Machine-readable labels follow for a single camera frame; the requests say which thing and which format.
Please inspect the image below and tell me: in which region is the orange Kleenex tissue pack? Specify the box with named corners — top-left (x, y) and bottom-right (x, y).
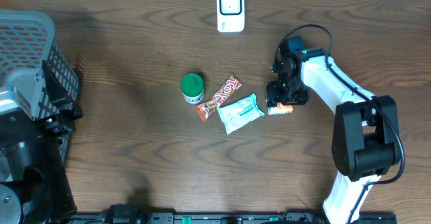
top-left (266, 99), bottom-right (294, 115)

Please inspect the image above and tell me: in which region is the green lid white jar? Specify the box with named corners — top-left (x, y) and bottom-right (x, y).
top-left (180, 73), bottom-right (205, 104)

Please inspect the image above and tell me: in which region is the grey plastic mesh basket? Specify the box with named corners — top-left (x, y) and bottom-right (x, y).
top-left (0, 9), bottom-right (81, 157)

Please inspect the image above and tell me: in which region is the light blue wet wipes pack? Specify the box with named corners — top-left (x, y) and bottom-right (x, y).
top-left (218, 94), bottom-right (265, 135)

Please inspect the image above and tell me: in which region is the right black cable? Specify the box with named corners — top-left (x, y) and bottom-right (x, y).
top-left (272, 24), bottom-right (406, 224)

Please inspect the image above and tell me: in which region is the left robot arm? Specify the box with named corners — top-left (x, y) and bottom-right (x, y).
top-left (1, 61), bottom-right (83, 223)

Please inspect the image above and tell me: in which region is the orange chocolate bar wrapper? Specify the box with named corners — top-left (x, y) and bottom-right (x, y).
top-left (195, 73), bottom-right (242, 122)

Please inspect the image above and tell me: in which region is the white barcode scanner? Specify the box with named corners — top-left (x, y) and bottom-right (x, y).
top-left (216, 0), bottom-right (245, 33)

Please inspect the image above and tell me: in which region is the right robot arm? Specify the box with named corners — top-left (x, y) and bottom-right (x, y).
top-left (266, 36), bottom-right (405, 223)

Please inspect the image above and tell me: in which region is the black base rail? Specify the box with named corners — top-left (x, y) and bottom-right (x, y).
top-left (69, 203), bottom-right (398, 224)

